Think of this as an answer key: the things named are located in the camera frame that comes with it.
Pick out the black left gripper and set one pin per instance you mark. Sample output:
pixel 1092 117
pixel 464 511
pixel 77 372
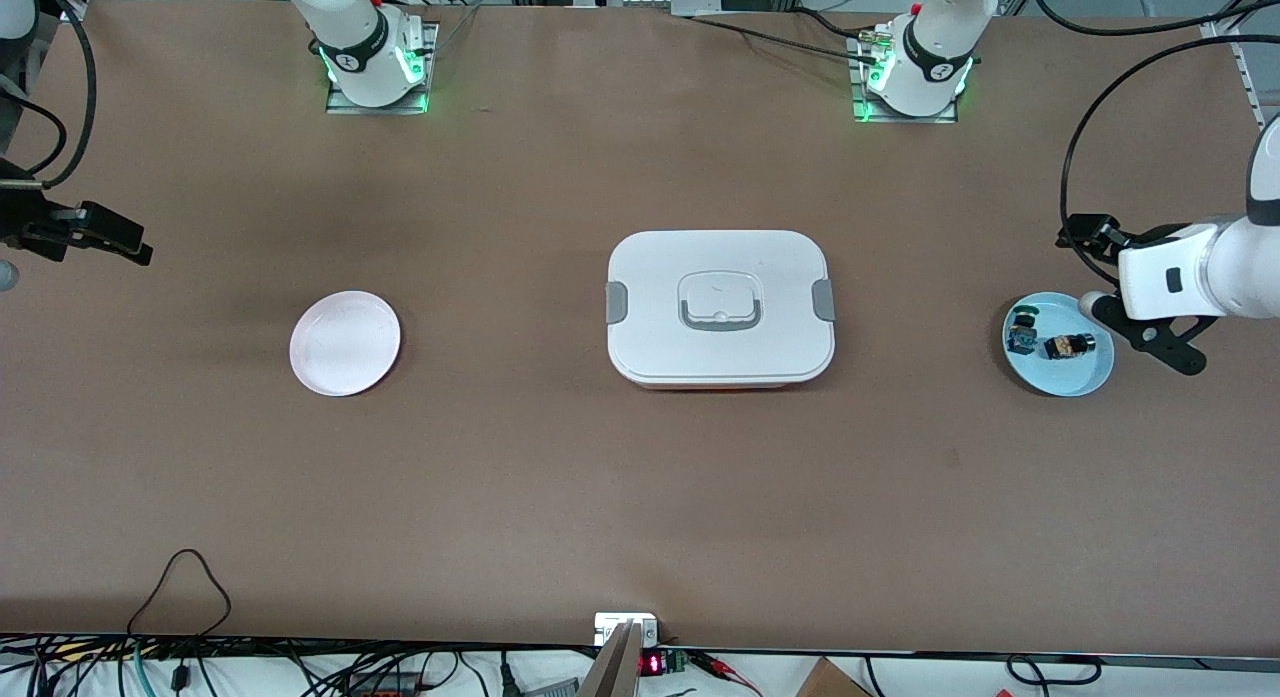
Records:
pixel 1097 233

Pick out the white lunch box grey clips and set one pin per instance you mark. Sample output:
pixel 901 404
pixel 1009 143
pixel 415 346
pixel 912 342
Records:
pixel 720 352

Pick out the orange black push switch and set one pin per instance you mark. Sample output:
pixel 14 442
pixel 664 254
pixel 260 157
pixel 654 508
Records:
pixel 1068 346

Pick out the red clip leads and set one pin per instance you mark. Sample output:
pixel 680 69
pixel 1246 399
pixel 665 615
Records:
pixel 725 669

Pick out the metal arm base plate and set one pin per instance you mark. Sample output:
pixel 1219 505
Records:
pixel 345 108
pixel 868 112

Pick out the pink round plate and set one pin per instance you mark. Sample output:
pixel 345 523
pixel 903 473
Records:
pixel 345 347

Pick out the metal corner bracket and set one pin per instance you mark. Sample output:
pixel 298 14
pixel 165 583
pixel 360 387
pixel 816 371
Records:
pixel 1225 32

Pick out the green blue switch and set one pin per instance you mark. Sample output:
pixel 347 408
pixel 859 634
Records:
pixel 1023 333

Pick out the brown cardboard piece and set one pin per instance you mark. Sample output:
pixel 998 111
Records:
pixel 830 682

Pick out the black orange power strip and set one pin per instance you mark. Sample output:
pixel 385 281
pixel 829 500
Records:
pixel 385 685

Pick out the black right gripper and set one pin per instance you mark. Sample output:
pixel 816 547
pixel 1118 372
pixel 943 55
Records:
pixel 27 224

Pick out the red digit display module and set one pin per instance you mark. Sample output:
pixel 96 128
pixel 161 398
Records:
pixel 652 664

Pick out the light blue round plate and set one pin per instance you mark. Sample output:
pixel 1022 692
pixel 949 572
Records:
pixel 1065 377

